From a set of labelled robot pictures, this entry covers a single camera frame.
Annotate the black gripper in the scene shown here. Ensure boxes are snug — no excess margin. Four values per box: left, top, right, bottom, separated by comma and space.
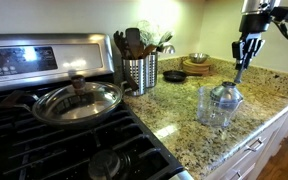
231, 13, 273, 71

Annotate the grey chopper cup lid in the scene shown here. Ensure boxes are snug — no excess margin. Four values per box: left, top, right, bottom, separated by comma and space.
210, 81, 245, 105

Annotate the clear plastic chopper cup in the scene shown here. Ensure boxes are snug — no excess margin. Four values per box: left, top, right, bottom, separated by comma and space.
196, 85, 244, 128

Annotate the small steel bowl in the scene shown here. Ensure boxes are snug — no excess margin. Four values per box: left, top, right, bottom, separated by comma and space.
188, 52, 210, 65

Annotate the wooden bowl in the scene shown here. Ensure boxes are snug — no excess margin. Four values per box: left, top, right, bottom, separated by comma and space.
183, 58, 215, 69

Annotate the small black cast iron skillet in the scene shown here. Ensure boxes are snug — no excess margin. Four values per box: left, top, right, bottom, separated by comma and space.
162, 70, 203, 83

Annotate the steel ladle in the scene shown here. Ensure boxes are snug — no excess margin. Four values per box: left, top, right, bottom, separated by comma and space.
156, 42, 176, 56

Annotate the pale green spatula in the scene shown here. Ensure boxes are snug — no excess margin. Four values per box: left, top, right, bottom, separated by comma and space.
156, 31, 175, 48

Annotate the narrow perforated steel utensil holder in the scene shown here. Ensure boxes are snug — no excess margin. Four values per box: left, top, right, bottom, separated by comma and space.
144, 52, 159, 89

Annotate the wooden base cabinet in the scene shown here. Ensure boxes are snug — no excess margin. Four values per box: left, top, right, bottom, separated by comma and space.
203, 99, 288, 180

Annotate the wooden spoon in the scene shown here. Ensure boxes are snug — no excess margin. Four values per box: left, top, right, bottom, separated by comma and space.
139, 44, 158, 60

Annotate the dark wide spatula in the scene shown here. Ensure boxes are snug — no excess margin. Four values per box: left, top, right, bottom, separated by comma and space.
125, 27, 142, 60

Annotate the wide perforated steel utensil holder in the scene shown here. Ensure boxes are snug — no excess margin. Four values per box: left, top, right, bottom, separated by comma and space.
122, 57, 148, 97

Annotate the black slotted spatula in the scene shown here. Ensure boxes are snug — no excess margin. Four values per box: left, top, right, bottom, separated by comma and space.
113, 30, 128, 60

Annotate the glass lid wooden knob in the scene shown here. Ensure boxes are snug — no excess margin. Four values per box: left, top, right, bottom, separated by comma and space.
37, 74, 124, 122

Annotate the black round burner cap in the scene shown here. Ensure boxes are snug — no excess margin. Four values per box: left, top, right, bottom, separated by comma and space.
88, 149, 122, 180

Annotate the stainless steel gas stove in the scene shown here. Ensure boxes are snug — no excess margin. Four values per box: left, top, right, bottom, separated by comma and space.
0, 33, 195, 180

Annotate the silver drawer handle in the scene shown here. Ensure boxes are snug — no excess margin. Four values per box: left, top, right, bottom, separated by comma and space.
231, 169, 244, 180
245, 136, 266, 153

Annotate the wire whisk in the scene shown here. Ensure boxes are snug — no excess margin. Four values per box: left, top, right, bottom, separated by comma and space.
136, 20, 162, 48

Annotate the steel frying pan wooden handle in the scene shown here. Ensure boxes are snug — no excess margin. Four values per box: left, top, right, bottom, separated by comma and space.
0, 75, 140, 130

